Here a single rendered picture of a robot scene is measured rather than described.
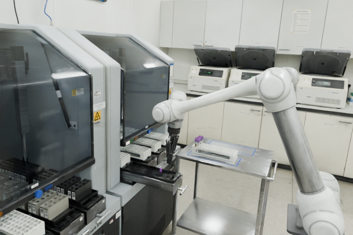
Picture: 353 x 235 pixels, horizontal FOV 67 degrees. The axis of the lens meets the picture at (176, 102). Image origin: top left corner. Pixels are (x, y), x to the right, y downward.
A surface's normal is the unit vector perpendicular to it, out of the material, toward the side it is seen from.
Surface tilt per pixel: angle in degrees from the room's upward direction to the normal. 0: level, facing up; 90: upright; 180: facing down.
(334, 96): 90
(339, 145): 90
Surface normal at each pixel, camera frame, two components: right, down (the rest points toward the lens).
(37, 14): 0.92, 0.13
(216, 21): -0.39, 0.18
